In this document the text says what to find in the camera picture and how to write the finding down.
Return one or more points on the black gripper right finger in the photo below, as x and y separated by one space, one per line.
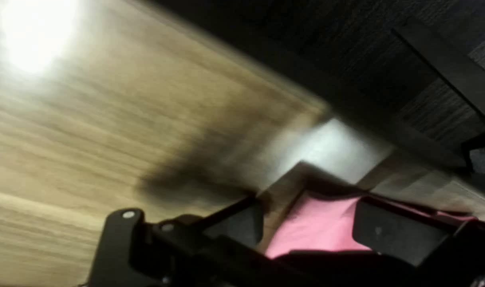
396 232

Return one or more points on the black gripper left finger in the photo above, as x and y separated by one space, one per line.
236 225

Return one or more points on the pink shirt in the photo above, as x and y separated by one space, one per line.
311 228

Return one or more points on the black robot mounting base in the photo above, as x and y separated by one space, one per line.
455 68

